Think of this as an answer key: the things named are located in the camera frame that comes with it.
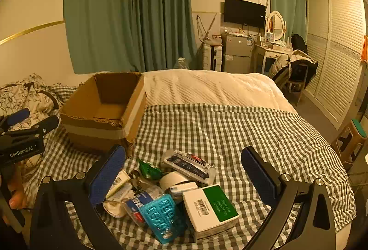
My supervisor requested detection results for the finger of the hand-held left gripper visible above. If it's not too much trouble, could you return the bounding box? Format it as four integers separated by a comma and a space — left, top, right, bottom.
0, 108, 31, 131
9, 115, 60, 139

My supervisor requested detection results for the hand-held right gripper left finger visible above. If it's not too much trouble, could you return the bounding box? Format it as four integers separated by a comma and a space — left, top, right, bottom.
30, 144, 127, 250

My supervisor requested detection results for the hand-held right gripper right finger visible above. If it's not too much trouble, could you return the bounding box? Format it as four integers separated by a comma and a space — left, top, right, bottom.
241, 146, 337, 250

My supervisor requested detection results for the white printed tube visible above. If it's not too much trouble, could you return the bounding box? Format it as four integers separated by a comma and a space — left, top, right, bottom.
105, 168, 131, 200

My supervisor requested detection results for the green snack packet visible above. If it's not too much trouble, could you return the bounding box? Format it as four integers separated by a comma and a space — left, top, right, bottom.
137, 158, 163, 181

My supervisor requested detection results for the cardboard box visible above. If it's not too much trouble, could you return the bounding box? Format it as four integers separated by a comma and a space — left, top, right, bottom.
59, 71, 147, 157

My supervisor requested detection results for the blue red packet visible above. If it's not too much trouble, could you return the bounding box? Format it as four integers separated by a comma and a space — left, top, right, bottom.
124, 191, 153, 227

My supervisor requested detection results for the white box green label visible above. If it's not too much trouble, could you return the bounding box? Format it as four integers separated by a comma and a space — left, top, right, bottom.
182, 184, 240, 240

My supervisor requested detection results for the white tape roll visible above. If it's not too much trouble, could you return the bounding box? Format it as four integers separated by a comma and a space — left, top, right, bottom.
159, 171, 190, 193

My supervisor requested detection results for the blue blister pack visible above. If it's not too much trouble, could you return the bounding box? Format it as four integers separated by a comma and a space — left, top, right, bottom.
139, 194, 187, 245

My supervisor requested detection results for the silver dark blue foil pouch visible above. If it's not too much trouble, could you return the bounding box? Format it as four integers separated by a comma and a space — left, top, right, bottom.
161, 148, 216, 184

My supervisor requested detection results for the small white grey case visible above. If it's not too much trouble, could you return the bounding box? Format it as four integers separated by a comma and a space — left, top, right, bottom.
170, 182, 199, 199

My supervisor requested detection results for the person's left hand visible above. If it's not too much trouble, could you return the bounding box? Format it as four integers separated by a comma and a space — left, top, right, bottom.
8, 172, 28, 210

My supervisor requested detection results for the floral quilt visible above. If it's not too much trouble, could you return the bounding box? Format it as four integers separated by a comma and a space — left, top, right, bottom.
0, 73, 62, 181

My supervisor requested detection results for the checkered bed sheet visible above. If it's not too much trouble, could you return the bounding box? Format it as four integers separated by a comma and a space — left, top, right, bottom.
26, 83, 357, 250

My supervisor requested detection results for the wooden stool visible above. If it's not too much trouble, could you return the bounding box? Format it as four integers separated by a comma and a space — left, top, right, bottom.
331, 119, 368, 170

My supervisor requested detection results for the wooden chair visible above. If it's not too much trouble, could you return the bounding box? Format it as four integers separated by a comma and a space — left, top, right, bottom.
286, 64, 308, 104

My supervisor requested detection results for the white blanket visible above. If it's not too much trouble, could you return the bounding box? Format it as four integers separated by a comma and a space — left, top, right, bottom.
142, 69, 298, 115

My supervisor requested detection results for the padded jacket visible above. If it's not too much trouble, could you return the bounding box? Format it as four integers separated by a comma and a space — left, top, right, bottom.
269, 49, 318, 86

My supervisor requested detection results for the white dressing table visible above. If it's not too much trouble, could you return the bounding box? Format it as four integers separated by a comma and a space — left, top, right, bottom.
252, 41, 294, 75

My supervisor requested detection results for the grey mini fridge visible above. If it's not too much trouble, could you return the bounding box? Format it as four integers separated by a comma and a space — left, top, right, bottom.
221, 33, 255, 73

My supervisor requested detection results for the white plastic drawer unit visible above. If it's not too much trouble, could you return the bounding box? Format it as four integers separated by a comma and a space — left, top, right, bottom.
203, 43, 223, 71

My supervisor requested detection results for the black bag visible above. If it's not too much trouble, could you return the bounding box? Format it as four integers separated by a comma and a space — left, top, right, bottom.
291, 34, 308, 53

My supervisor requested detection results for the wide green curtain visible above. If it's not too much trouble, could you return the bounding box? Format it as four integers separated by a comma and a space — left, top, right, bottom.
63, 0, 197, 74

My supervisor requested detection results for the white louvered wardrobe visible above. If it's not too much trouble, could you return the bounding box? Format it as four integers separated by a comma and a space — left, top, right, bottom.
304, 0, 368, 131

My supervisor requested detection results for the oval white mirror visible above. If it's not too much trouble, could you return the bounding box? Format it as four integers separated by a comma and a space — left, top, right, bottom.
266, 11, 287, 42

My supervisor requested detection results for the thin leaning stick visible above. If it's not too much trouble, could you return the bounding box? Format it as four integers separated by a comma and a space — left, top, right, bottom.
204, 13, 217, 40

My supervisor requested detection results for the black television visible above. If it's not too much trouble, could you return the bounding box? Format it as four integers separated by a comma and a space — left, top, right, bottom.
224, 0, 266, 28

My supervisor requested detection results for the dark strap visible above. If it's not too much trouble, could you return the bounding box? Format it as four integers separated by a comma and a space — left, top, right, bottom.
29, 81, 59, 112

